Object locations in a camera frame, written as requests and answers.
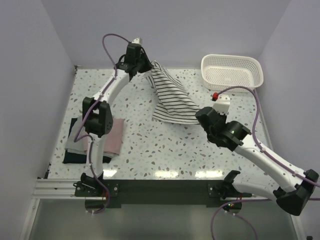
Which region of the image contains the black white striped tank top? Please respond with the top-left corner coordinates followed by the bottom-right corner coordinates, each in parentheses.
top-left (146, 61), bottom-right (200, 125)

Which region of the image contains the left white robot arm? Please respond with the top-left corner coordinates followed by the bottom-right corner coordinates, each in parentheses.
top-left (74, 38), bottom-right (152, 200)

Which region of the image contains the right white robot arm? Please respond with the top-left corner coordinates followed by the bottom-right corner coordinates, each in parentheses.
top-left (195, 106), bottom-right (319, 216)

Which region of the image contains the grey folded tank top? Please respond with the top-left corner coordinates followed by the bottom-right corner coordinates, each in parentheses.
top-left (65, 116), bottom-right (87, 155)

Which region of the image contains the navy folded tank top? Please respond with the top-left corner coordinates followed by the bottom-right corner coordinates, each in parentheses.
top-left (62, 117), bottom-right (112, 165)

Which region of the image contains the white plastic basket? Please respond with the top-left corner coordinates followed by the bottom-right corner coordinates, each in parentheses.
top-left (200, 54), bottom-right (264, 91)

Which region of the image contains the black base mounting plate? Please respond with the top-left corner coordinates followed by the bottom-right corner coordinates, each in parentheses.
top-left (73, 170), bottom-right (252, 210)

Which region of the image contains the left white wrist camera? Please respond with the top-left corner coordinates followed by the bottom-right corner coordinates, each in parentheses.
top-left (131, 37), bottom-right (143, 46)

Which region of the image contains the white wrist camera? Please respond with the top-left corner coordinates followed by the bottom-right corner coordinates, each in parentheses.
top-left (131, 37), bottom-right (143, 46)
top-left (212, 92), bottom-right (231, 116)

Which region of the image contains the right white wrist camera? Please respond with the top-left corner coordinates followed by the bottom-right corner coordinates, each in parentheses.
top-left (212, 92), bottom-right (231, 116)

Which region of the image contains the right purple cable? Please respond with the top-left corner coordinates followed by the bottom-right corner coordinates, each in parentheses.
top-left (210, 86), bottom-right (320, 240)

